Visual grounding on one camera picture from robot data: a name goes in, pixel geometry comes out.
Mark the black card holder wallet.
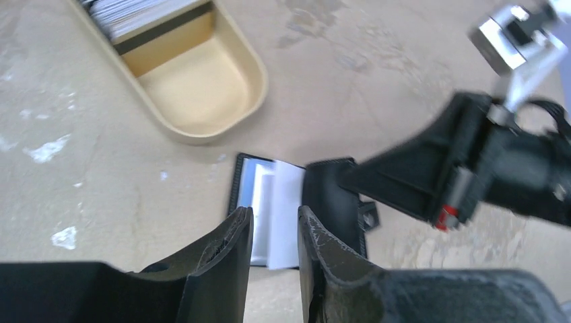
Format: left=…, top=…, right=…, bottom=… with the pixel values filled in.
left=228, top=153, right=367, bottom=270

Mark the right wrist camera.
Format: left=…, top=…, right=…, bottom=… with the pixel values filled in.
left=468, top=1, right=570, bottom=113

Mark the stack of credit cards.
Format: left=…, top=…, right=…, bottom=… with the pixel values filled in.
left=79, top=0, right=207, bottom=44

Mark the beige oval card tray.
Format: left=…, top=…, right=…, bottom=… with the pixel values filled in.
left=69, top=1, right=268, bottom=145

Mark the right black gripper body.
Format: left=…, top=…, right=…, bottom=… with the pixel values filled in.
left=340, top=92, right=570, bottom=230

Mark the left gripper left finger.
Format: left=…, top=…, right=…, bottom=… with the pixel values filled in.
left=138, top=207, right=253, bottom=322

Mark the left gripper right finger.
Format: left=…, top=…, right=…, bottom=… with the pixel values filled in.
left=298, top=206, right=402, bottom=322

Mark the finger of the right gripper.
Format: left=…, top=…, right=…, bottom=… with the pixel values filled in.
left=302, top=157, right=362, bottom=254
left=358, top=201, right=380, bottom=231

